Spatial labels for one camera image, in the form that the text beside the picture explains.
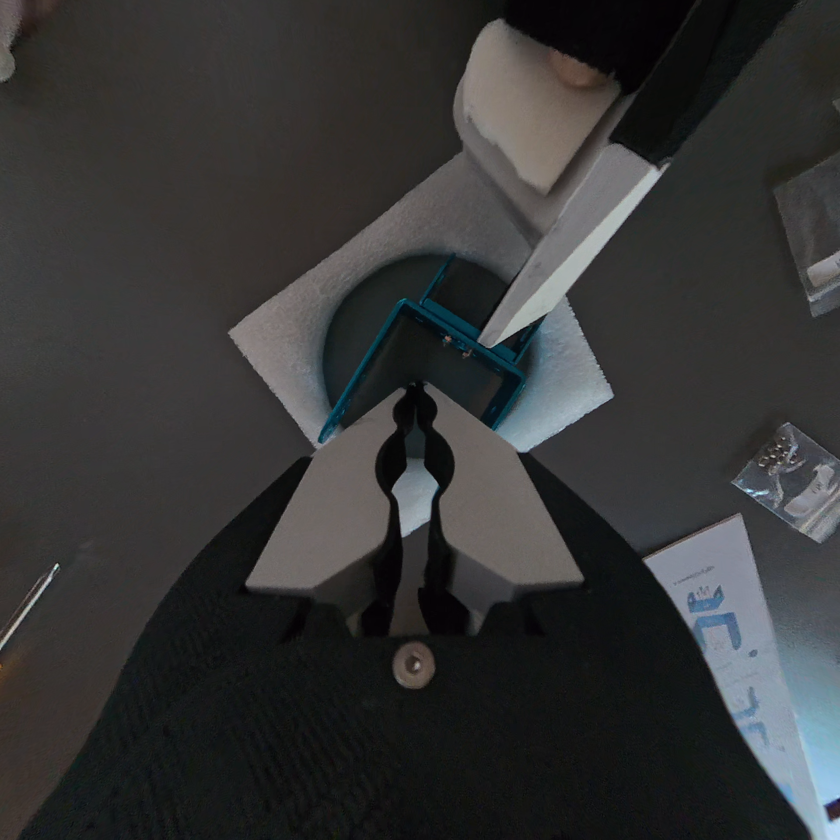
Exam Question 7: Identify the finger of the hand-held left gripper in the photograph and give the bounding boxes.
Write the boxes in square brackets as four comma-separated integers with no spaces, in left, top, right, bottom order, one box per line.
[478,144,672,349]

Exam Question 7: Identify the yellow screwdriver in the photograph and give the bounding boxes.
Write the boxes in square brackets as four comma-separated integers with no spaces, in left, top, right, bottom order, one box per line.
[0,562,62,670]

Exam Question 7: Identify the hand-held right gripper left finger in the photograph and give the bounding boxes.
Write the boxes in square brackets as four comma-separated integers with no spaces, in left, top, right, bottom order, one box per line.
[244,386,421,637]

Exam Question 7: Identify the group of clear screw bags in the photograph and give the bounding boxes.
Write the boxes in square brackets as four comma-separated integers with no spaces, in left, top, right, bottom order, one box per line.
[731,152,840,544]

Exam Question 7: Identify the blue metal bracket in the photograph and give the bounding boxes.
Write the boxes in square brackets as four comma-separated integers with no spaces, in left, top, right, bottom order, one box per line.
[318,252,546,447]

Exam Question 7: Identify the white foam square with hole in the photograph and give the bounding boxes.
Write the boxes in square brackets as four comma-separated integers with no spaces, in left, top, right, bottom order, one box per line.
[228,156,616,540]

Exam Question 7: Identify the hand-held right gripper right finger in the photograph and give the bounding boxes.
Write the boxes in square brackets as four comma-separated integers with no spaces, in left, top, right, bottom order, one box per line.
[415,382,586,637]

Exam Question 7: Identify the instruction booklet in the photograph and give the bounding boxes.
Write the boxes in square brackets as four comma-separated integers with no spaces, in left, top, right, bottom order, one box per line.
[642,513,840,840]

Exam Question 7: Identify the person's left hand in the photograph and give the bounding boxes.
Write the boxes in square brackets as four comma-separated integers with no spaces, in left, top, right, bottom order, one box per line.
[550,49,608,89]

